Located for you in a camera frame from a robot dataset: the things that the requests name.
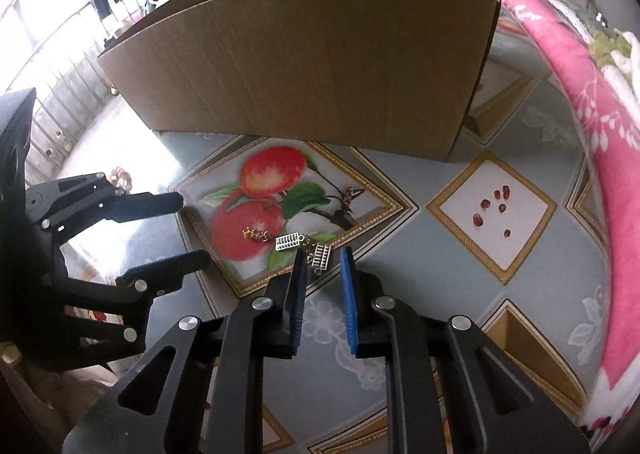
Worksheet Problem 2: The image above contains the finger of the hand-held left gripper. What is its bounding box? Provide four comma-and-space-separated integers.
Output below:
26, 173, 185, 245
44, 249, 212, 371

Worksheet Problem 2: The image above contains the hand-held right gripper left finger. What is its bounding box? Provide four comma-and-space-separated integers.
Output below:
62, 248, 309, 454

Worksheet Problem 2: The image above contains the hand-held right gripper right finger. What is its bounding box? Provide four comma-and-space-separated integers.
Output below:
339, 247, 584, 454

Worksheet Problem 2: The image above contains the silver abacus earring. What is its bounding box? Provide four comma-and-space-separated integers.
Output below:
243, 228, 306, 253
300, 238, 332, 275

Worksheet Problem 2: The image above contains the brown cardboard box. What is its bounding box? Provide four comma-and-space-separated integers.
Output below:
96, 0, 503, 165

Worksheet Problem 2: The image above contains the wooden cabinet with knobs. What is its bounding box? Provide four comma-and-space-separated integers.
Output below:
22, 31, 118, 173

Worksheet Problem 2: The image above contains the pink floral blanket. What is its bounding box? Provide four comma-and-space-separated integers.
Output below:
500, 0, 640, 447

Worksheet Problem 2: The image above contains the pale bead bracelet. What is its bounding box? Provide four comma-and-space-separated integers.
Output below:
110, 165, 132, 193

